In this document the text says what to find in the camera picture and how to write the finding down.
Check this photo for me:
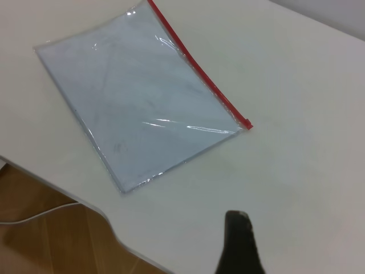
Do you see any white floor cable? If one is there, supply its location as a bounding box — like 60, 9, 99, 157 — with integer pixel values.
0, 200, 80, 227

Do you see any clear plastic zipper bag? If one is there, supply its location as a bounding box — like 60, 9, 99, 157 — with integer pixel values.
33, 0, 254, 195

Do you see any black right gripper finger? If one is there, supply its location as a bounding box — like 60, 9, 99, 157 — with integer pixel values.
214, 210, 266, 274

